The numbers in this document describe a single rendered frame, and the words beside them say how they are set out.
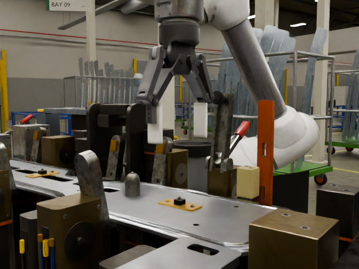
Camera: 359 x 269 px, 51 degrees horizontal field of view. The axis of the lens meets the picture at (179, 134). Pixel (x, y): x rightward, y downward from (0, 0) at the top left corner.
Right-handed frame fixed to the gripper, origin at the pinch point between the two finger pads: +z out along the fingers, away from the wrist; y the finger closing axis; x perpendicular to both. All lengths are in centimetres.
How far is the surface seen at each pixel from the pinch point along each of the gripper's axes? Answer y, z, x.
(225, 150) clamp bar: -13.8, 4.3, 1.7
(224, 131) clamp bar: -14.1, 0.4, 1.2
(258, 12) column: -726, -200, -350
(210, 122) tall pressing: -933, 67, -612
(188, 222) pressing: 6.9, 13.7, 7.3
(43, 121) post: -30, 2, -94
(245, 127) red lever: -24.2, 0.1, 0.8
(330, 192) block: 3.5, 5.9, 28.6
